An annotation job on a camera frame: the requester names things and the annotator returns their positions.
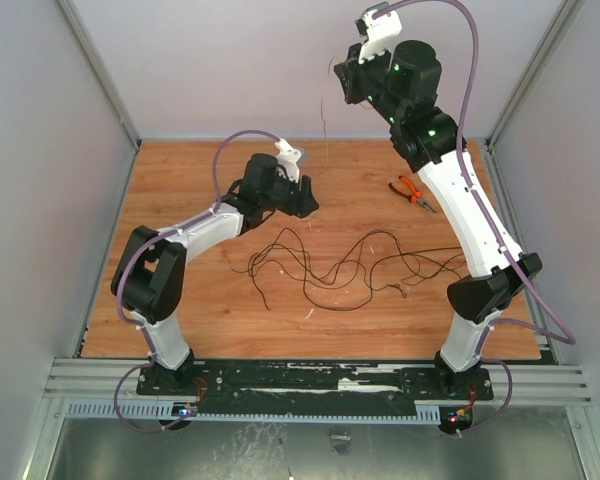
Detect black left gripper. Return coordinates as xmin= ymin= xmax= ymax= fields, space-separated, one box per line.
xmin=261 ymin=167 xmax=320 ymax=219

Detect dark brown wire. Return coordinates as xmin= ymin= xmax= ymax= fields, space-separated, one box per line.
xmin=349 ymin=229 xmax=469 ymax=289

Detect black zip tie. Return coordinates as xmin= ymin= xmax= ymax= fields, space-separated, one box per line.
xmin=401 ymin=246 xmax=461 ymax=255

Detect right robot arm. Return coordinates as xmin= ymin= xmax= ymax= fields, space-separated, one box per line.
xmin=334 ymin=40 xmax=542 ymax=398

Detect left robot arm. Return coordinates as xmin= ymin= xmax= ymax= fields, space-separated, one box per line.
xmin=111 ymin=148 xmax=319 ymax=395

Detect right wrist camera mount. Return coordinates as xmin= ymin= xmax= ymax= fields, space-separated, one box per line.
xmin=356 ymin=2 xmax=402 ymax=64

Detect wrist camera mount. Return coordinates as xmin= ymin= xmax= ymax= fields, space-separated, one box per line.
xmin=356 ymin=2 xmax=402 ymax=64
xmin=274 ymin=138 xmax=307 ymax=183

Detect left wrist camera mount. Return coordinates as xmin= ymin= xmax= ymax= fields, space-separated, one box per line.
xmin=274 ymin=138 xmax=307 ymax=183

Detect orange handled pliers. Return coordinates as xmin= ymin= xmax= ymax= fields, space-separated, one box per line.
xmin=388 ymin=175 xmax=436 ymax=213

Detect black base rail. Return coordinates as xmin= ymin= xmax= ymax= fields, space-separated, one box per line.
xmin=136 ymin=360 xmax=494 ymax=418

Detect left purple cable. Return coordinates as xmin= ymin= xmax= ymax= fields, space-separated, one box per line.
xmin=113 ymin=129 xmax=286 ymax=434

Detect grey slotted cable duct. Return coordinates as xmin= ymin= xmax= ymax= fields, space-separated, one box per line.
xmin=63 ymin=399 xmax=441 ymax=426

